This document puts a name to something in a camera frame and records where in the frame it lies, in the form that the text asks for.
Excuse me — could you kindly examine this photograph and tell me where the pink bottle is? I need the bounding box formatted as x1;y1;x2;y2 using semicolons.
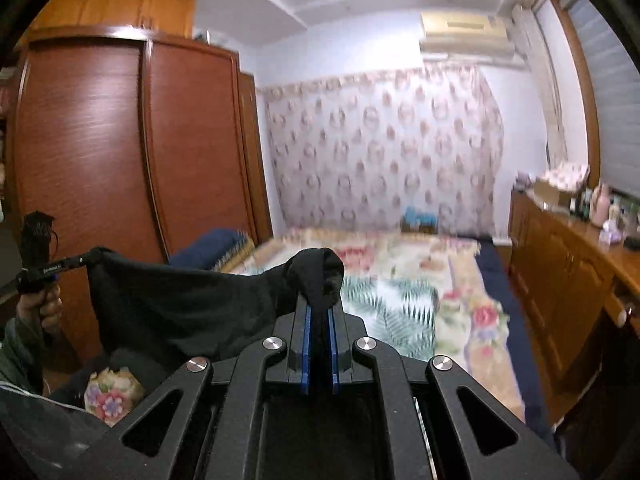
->
592;183;612;226

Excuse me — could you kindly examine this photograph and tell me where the grey window blind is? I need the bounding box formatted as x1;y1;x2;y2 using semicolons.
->
565;0;640;196

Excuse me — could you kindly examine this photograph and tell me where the circle patterned sheer curtain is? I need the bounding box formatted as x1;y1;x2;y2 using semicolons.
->
257;67;506;236

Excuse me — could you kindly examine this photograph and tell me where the small brown cardboard box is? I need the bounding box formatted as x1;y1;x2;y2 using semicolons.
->
400;217;438;234

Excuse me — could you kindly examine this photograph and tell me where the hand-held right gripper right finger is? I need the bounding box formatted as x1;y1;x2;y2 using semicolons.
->
328;305;576;480

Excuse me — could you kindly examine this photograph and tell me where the beige tied window curtain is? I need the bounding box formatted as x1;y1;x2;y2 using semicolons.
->
512;5;566;171

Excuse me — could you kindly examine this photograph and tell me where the navy bed sheet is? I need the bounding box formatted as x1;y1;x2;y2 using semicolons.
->
470;237;556;446

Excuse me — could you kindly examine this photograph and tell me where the person's left forearm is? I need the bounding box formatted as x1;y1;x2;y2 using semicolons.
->
0;310;51;396

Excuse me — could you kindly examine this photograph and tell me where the light wooden overhead cabinet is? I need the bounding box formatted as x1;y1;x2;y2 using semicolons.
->
30;0;198;41

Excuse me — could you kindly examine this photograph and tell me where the person's left hand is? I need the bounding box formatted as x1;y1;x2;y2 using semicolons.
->
17;285;64;334

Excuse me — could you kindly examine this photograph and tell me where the floral dotted cloth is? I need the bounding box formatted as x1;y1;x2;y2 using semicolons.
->
542;162;591;191

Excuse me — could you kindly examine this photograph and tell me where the black printed t-shirt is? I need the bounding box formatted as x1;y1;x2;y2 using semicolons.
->
50;246;347;406

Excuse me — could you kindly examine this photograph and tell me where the beige wall air conditioner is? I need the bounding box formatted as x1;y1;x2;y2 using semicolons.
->
419;10;516;56

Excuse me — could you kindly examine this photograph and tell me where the floral blanket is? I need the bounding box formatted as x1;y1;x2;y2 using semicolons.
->
82;227;526;428

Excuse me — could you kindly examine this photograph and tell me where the brown louvred wooden wardrobe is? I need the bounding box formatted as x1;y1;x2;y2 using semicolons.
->
5;25;273;361

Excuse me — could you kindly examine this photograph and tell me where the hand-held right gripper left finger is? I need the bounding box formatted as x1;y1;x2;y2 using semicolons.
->
95;305;312;480

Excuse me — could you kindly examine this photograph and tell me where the wooden sideboard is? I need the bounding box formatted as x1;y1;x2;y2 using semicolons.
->
507;187;640;396

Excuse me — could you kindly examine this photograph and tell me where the navy pillow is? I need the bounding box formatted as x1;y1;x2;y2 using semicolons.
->
167;228;251;271

